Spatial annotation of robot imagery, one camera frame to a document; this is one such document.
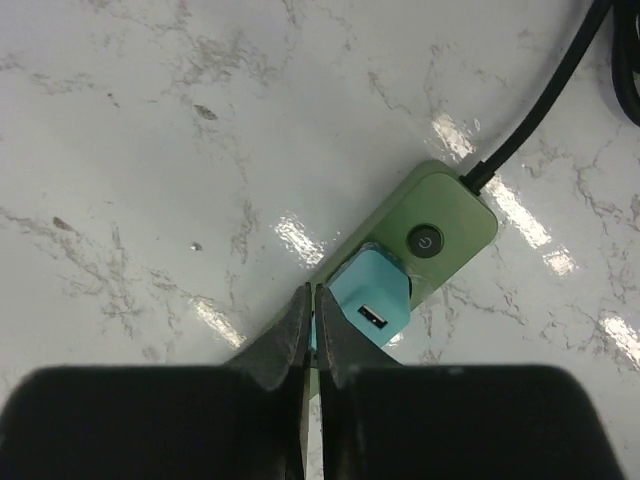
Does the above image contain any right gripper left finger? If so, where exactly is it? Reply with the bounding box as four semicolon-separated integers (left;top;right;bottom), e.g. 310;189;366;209
1;285;312;479

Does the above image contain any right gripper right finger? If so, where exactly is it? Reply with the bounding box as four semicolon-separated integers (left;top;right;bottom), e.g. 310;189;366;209
315;287;623;479

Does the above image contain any teal usb charger plug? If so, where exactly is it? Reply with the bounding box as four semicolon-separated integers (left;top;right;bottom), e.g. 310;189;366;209
311;242;412;347

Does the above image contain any green power strip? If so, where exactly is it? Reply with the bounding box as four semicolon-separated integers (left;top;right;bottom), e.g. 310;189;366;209
219;159;499;401

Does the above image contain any black power strip cord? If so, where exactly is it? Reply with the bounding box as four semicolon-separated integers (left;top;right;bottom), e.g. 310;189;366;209
459;0;640;193

